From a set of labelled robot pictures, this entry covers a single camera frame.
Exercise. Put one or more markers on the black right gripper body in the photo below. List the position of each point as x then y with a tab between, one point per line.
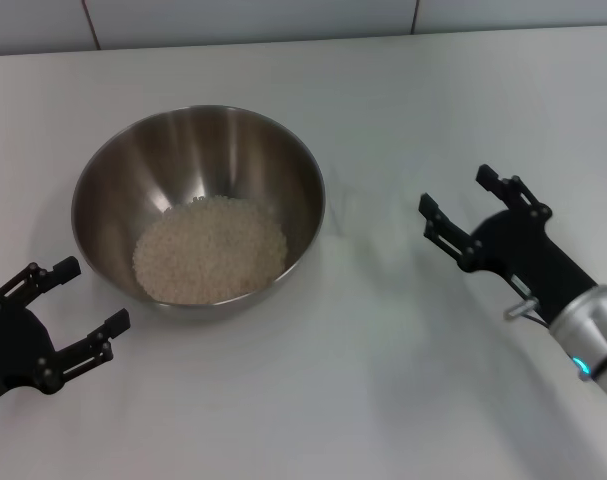
528	250

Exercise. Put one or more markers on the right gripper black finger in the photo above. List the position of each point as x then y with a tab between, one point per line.
520	192
453	237

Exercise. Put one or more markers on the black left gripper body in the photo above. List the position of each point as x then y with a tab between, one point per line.
13	345

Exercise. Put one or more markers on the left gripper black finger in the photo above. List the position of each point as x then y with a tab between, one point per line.
43	277
95	342

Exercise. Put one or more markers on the white rice grains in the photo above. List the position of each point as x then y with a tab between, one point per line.
208	255

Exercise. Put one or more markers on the stainless steel mixing bowl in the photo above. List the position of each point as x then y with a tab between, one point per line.
198	155

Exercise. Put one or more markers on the small silver gripper pin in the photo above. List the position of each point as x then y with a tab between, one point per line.
520	307

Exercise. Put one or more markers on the white partition panel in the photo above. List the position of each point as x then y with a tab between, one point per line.
523	12
233	20

